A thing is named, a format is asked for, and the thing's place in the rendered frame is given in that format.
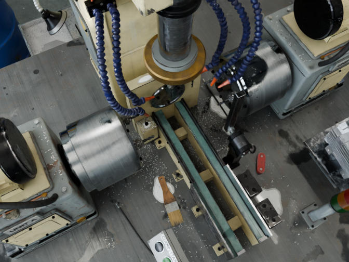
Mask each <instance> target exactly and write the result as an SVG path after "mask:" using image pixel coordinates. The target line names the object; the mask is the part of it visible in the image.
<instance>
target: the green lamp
mask: <svg viewBox="0 0 349 262"><path fill-rule="evenodd" d="M338 195H339V193H338V194H336V195H335V196H334V197H333V198H332V200H331V204H332V206H333V208H334V209H335V210H336V211H337V212H340V213H345V212H348V210H345V209H343V208H342V207H341V206H340V205H339V204H338V200H337V197H338Z"/></svg>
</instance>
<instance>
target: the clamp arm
mask: <svg viewBox="0 0 349 262"><path fill-rule="evenodd" d="M245 96H246V93H245V92H244V90H241V91H239V92H237V93H235V94H234V99H233V102H232V105H231V108H230V111H229V114H228V116H227V119H226V122H225V126H224V130H225V131H226V132H228V131H229V132H230V130H232V129H234V125H235V122H236V120H237V117H238V114H239V112H240V109H241V107H242V105H243V102H244V99H245ZM229 129H230V130H229Z"/></svg>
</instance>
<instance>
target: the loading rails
mask: <svg viewBox="0 0 349 262"><path fill-rule="evenodd" d="M174 116H175V118H176V120H177V121H178V123H179V125H180V126H181V128H178V129H176V130H174V131H173V129H172V127H171V126H170V124H169V122H168V121H167V119H166V117H165V115H164V114H163V112H162V110H159V111H157V112H152V117H153V119H154V121H155V123H156V125H157V127H158V134H159V136H160V138H158V139H156V140H155V141H154V143H155V144H156V146H157V148H158V149H161V148H163V147H166V148H167V150H168V152H169V154H170V156H171V157H172V159H173V161H174V163H175V164H176V166H177V168H178V170H177V171H175V172H173V173H172V175H173V177H174V179H175V180H176V182H178V181H180V180H182V179H184V180H185V182H186V184H187V186H188V187H189V189H190V191H189V193H190V195H191V197H192V198H193V200H194V202H195V204H196V205H195V206H194V207H192V211H193V213H194V215H195V217H198V216H200V215H202V216H203V218H204V220H205V222H206V223H207V225H208V227H209V229H210V230H211V232H212V234H213V236H214V238H215V239H216V241H217V244H216V245H214V246H213V249H214V251H215V253H216V254H217V256H220V255H221V254H224V255H225V257H226V259H227V260H231V259H234V258H235V257H237V256H239V255H241V254H242V253H244V252H245V249H243V247H242V246H241V244H240V242H239V241H238V239H237V237H236V235H235V234H234V232H233V231H234V230H236V229H237V228H239V227H241V228H242V229H243V231H244V233H245V234H246V236H247V238H248V239H249V241H250V243H251V244H252V246H253V245H256V244H258V243H261V242H262V241H264V240H266V239H267V238H269V237H270V236H272V233H271V231H270V230H269V228H268V227H267V225H266V223H265V222H264V220H263V219H262V217H261V215H260V214H259V212H258V211H257V209H256V208H255V206H254V204H253V203H252V201H251V200H250V198H249V196H248V195H247V194H246V192H245V190H244V189H243V187H242V186H241V184H240V182H239V181H238V179H237V178H236V176H235V175H234V173H233V171H232V170H231V168H230V167H229V165H228V164H227V165H225V163H224V162H223V161H222V159H221V157H220V156H219V154H218V152H217V151H216V149H215V148H214V146H213V144H212V143H211V141H210V140H209V138H208V137H207V135H206V134H205V132H204V130H203V129H202V127H201V125H200V124H199V122H198V121H197V119H196V117H195V116H194V114H193V113H192V111H191V110H190V108H189V107H188V105H187V104H186V102H185V100H184V99H183V98H181V100H180V101H178V102H176V103H174ZM185 138H188V140H189V141H190V143H191V145H192V146H193V148H194V150H195V151H196V153H197V155H198V156H199V158H200V160H201V161H202V163H203V165H204V166H205V168H206V170H205V171H203V172H201V173H198V171H197V169H196V168H195V166H194V164H193V163H192V161H191V159H190V158H189V156H188V154H187V153H186V151H185V149H184V147H183V146H182V144H181V142H180V141H181V140H183V139H185ZM211 180H213V181H214V183H215V184H216V186H217V188H218V189H219V191H220V193H221V194H222V196H223V198H224V199H225V201H226V203H227V204H228V206H229V208H230V209H231V211H232V213H233V214H234V217H233V218H232V219H230V220H228V221H226V219H225V217H224V215H223V214H222V212H221V210H220V209H219V207H218V205H217V203H216V202H215V200H214V198H213V197H212V195H211V193H210V192H209V190H208V188H207V187H206V185H205V183H207V182H209V181H211Z"/></svg>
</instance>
